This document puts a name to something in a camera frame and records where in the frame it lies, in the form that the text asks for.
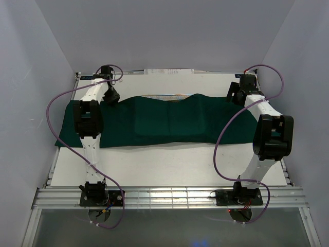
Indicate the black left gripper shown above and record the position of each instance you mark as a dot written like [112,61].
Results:
[115,97]

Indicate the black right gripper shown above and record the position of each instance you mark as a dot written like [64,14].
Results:
[234,88]

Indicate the dark green surgical drape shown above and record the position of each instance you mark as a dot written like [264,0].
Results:
[139,121]

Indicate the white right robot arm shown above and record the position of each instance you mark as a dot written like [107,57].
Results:
[272,139]

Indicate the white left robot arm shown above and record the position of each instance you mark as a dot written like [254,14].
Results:
[89,124]

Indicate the blue label left corner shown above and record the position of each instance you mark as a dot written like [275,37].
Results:
[86,78]

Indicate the white paper sheet at back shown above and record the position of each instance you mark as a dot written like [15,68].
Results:
[168,71]

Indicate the metal wire mesh tray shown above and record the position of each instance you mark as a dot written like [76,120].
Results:
[167,97]

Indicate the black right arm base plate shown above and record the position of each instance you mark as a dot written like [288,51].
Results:
[250,197]

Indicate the aluminium front frame rail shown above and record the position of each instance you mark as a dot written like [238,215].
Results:
[162,198]

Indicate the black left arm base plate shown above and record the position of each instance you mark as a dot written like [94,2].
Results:
[101,199]

